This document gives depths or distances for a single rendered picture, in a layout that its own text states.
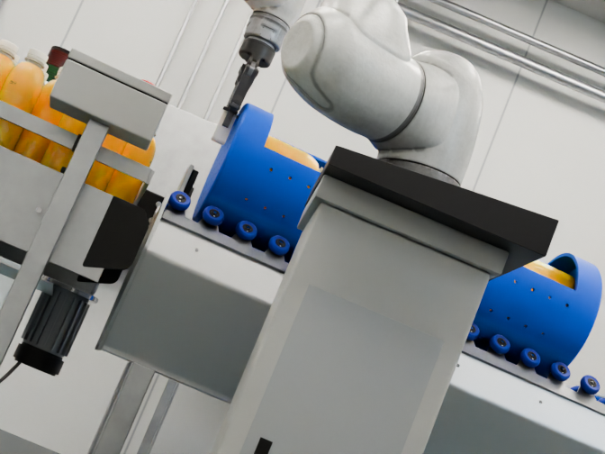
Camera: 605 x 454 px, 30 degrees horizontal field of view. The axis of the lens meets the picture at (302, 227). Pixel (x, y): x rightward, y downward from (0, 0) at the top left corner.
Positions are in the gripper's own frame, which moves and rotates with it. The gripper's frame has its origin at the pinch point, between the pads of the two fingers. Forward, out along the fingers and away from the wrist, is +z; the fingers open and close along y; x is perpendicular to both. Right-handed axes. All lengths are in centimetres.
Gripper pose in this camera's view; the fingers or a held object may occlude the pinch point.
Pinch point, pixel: (223, 127)
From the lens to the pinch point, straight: 244.4
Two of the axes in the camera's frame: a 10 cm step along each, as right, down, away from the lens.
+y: 2.2, -1.1, -9.7
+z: -3.8, 9.1, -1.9
